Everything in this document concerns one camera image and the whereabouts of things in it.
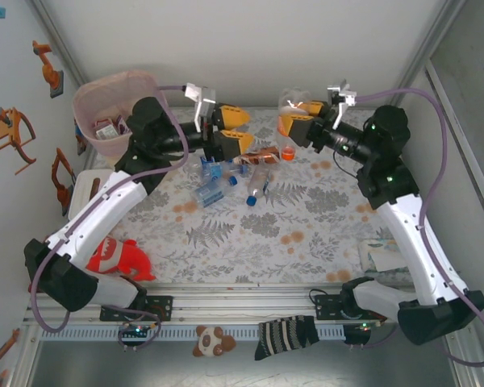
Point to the clear bottle with blue cap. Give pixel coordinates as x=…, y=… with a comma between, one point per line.
x=259, y=183

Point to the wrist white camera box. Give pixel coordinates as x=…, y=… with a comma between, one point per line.
x=203, y=98
x=345, y=96

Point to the black striped sock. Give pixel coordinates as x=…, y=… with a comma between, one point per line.
x=282, y=334

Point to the white tissue box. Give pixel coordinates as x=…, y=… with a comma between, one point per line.
x=82, y=189

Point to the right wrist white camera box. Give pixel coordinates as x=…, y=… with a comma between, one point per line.
x=345, y=96

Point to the beige bin with pink liner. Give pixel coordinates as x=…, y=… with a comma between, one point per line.
x=88, y=92

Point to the clear bottle light blue label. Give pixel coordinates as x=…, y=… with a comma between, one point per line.
x=209, y=195

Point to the brown white bear plush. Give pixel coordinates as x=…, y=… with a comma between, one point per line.
x=209, y=342

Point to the white green wipes pack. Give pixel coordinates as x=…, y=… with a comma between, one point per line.
x=377, y=254

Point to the orange label bottle orange cap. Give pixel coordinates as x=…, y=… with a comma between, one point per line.
x=288, y=153

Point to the small circuit board green LED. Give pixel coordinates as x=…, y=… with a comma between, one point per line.
x=137, y=329
x=363, y=328

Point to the aluminium frame rail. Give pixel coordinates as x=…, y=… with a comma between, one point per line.
x=242, y=306

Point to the red shark plush toy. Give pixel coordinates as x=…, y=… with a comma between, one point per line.
x=117, y=262

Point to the orange blue wall model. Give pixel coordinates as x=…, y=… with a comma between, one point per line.
x=80, y=143

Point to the aluminium frame post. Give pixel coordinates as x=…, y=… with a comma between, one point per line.
x=60, y=52
x=423, y=56

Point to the orange chair shaped wall model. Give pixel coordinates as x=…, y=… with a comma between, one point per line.
x=8, y=129

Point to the orange wall model piece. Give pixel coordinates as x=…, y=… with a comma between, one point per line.
x=2, y=354

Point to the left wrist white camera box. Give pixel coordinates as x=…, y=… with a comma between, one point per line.
x=203, y=98

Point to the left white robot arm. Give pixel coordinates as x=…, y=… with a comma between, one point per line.
x=97, y=213

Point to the copper brown label bottle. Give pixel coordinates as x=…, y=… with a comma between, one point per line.
x=262, y=156

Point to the floral tablecloth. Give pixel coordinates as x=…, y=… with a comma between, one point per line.
x=226, y=270

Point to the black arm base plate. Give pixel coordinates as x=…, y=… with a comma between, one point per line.
x=163, y=308
x=324, y=308

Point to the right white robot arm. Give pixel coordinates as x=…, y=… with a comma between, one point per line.
x=419, y=250

